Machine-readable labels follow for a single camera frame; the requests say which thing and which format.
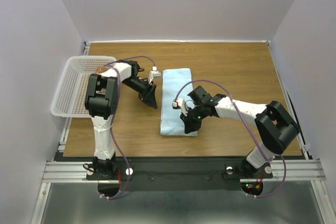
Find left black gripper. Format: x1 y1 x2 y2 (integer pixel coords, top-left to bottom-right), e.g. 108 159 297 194
122 77 158 110

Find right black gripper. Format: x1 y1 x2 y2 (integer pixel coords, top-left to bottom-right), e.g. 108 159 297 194
180 104 207 133

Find light blue towel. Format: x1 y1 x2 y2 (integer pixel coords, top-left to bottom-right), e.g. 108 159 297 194
160 68 197 137

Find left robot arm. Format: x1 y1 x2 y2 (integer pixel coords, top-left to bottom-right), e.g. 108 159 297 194
84 60 161 179

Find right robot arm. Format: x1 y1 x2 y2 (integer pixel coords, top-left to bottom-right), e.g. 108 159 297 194
172 86 301 177

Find white plastic basket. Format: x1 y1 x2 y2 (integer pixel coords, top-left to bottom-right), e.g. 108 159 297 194
50 56 116 118

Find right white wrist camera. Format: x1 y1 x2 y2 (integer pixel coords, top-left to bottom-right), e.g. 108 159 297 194
172 98 188 116

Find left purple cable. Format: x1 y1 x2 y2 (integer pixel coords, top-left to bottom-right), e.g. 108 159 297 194
99 56 158 200

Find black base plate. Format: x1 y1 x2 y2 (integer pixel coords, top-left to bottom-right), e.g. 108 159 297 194
54 156 310 192

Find aluminium frame rail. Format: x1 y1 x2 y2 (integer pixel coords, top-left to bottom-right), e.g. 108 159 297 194
42 159 327 183

